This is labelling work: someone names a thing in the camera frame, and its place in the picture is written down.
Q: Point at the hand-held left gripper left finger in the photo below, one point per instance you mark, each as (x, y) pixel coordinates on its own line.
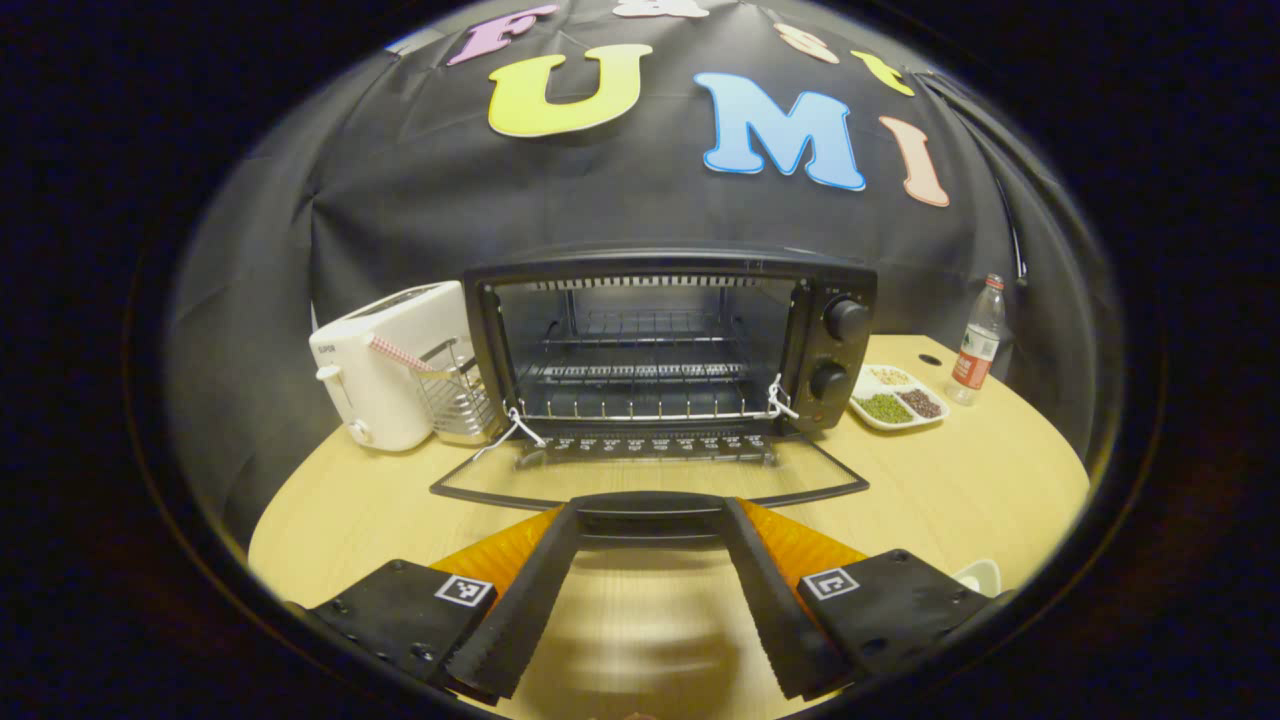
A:
(530, 610)

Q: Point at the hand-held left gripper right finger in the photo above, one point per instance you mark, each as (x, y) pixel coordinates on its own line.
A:
(775, 610)

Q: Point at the cream plate with cherry print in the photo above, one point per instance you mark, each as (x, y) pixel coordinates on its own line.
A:
(978, 577)

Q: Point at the black electric oven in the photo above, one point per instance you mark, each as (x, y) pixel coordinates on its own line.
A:
(845, 370)

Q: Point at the metal oven rack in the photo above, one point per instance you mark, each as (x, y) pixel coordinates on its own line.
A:
(650, 410)

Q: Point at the white divided dish with beans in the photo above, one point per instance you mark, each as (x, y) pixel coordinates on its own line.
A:
(897, 400)

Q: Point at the white toaster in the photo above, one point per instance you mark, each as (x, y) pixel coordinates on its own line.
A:
(375, 400)

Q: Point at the pink striped straw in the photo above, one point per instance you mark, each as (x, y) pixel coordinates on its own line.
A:
(400, 354)

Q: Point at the clear bottle with red label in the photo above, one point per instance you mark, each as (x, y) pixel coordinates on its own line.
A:
(975, 350)

